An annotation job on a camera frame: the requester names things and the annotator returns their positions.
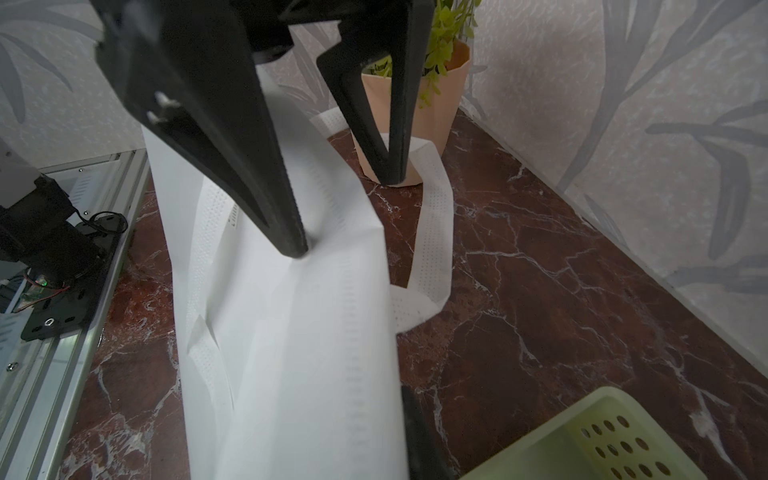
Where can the white insulated delivery bag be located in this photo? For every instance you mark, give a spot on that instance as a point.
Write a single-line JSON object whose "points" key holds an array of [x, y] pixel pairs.
{"points": [[288, 367]]}

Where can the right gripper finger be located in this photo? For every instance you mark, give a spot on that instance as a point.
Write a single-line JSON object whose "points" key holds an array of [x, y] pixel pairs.
{"points": [[425, 461]]}

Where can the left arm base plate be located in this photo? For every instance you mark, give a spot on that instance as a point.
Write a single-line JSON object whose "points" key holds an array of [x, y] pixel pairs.
{"points": [[72, 274]]}

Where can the green plastic basket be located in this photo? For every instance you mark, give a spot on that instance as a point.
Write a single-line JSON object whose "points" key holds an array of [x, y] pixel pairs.
{"points": [[605, 435]]}

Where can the left controller board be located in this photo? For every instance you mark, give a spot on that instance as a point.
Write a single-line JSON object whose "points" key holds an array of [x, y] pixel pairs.
{"points": [[17, 292]]}

